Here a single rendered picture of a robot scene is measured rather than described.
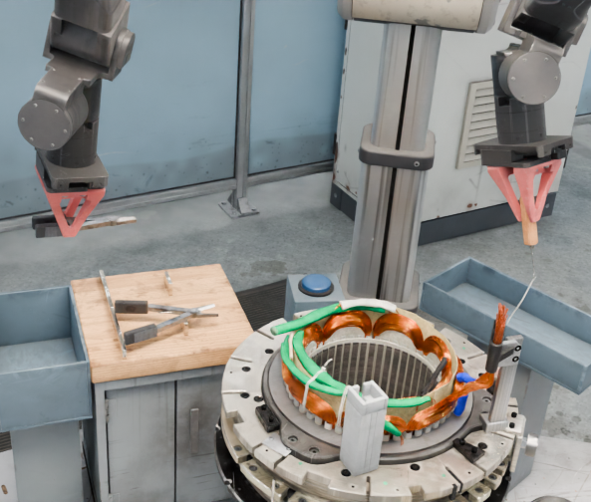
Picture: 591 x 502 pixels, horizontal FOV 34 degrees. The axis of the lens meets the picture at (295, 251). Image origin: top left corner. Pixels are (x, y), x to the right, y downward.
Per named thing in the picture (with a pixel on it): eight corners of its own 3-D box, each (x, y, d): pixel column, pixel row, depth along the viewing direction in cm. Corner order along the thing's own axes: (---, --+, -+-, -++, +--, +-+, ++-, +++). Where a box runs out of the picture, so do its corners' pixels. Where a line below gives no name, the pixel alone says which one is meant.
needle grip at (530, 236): (532, 246, 116) (527, 197, 115) (521, 244, 118) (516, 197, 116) (541, 242, 117) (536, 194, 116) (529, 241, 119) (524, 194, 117)
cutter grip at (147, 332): (126, 346, 110) (126, 335, 109) (123, 343, 111) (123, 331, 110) (157, 337, 112) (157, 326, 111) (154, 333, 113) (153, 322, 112)
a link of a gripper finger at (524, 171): (532, 230, 112) (525, 150, 110) (484, 224, 118) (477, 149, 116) (567, 216, 116) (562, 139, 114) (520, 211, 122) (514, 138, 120)
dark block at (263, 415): (267, 409, 100) (267, 399, 99) (279, 430, 97) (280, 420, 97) (254, 412, 99) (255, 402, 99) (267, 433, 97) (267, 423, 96)
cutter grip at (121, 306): (114, 314, 116) (114, 303, 115) (115, 310, 116) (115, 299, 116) (147, 314, 116) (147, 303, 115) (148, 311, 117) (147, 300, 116)
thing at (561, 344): (580, 496, 137) (629, 333, 122) (539, 535, 130) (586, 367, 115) (441, 410, 151) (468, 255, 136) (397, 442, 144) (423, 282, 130)
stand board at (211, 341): (92, 383, 110) (91, 367, 109) (71, 295, 125) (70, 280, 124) (259, 360, 116) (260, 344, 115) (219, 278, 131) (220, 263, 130)
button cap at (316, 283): (333, 293, 131) (333, 287, 131) (304, 294, 130) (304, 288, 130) (327, 278, 134) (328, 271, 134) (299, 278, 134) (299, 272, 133)
